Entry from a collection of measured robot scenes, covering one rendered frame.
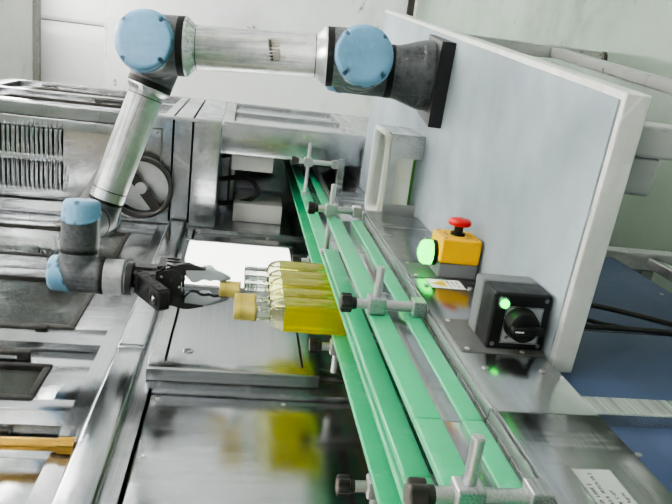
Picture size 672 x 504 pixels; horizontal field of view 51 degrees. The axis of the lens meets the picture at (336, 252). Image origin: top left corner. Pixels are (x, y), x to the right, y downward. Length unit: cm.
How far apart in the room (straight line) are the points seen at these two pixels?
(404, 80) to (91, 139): 128
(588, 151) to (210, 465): 75
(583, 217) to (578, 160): 8
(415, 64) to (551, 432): 96
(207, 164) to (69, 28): 345
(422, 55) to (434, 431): 98
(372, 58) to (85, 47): 448
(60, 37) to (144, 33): 437
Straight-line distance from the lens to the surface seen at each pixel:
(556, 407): 84
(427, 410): 81
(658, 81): 189
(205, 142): 244
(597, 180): 90
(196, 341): 154
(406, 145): 165
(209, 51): 142
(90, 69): 575
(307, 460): 123
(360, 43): 140
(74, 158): 253
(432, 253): 121
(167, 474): 118
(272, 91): 517
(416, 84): 154
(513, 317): 93
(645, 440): 88
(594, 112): 93
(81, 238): 148
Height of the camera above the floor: 118
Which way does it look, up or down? 9 degrees down
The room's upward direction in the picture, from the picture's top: 85 degrees counter-clockwise
